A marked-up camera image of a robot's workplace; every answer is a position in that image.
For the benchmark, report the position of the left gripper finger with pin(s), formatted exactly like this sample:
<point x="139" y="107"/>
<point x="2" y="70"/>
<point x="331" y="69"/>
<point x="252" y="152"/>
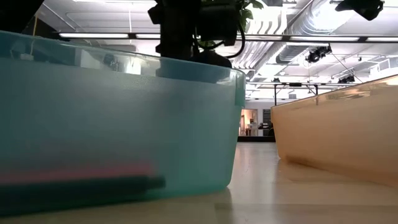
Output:
<point x="211" y="59"/>

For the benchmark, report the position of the pink pen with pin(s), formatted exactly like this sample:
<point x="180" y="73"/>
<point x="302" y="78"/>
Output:
<point x="77" y="174"/>

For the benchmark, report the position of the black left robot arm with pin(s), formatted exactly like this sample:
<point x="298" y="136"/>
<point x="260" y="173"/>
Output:
<point x="12" y="12"/>

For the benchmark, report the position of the green potted plant white pot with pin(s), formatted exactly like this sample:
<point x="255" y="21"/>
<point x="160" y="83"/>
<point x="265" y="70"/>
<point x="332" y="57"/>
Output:
<point x="250" y="9"/>

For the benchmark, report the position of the black ceiling spotlight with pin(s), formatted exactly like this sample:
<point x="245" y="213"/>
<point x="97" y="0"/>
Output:
<point x="346" y="79"/>
<point x="315" y="55"/>

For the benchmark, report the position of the long ceiling light bar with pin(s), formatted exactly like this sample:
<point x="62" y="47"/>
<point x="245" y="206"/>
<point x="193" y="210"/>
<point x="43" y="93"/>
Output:
<point x="93" y="35"/>

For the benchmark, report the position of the green translucent plastic tray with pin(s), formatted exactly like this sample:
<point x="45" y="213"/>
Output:
<point x="124" y="124"/>

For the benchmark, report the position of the orange translucent plastic tray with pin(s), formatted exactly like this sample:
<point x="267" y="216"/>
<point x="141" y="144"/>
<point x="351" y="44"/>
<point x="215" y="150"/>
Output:
<point x="342" y="133"/>

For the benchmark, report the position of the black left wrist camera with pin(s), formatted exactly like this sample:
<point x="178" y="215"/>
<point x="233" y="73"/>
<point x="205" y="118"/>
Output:
<point x="217" y="21"/>

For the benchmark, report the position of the black metal gantry frame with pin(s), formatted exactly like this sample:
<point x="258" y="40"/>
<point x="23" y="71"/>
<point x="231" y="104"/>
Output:
<point x="295" y="84"/>

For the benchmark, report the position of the black metal table frame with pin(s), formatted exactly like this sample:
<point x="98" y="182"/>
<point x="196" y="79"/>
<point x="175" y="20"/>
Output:
<point x="255" y="139"/>

